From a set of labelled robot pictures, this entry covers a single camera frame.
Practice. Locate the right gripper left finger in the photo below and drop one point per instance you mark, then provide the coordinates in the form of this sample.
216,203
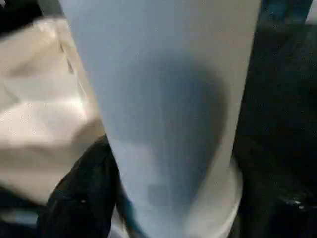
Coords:
81,193

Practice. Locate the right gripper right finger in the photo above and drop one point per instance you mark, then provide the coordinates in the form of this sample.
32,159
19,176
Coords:
272,213

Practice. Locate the white plastic table top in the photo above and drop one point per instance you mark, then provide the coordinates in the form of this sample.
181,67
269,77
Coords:
37,124

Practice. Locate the white plastic table leg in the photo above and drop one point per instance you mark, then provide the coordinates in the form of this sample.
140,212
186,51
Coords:
161,99

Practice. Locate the black work mat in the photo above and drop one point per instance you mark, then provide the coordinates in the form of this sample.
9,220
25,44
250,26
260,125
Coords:
277,99

